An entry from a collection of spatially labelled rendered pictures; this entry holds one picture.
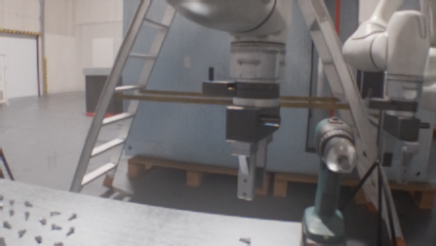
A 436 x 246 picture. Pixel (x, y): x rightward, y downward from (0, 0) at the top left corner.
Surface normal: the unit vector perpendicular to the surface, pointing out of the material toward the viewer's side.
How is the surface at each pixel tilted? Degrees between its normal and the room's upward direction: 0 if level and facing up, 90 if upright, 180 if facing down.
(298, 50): 90
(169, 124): 90
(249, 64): 90
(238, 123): 90
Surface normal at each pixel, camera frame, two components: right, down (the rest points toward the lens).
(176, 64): -0.26, 0.16
